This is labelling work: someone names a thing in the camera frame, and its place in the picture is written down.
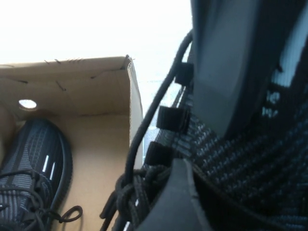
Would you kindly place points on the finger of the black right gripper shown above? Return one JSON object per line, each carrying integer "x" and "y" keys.
{"x": 216, "y": 60}

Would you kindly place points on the black knit sneaker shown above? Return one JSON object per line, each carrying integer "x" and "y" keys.
{"x": 36, "y": 156}
{"x": 240, "y": 168}

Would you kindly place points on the brown cardboard shoe box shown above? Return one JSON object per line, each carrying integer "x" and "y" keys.
{"x": 96, "y": 108}

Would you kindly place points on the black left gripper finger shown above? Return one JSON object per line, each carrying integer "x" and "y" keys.
{"x": 178, "y": 204}

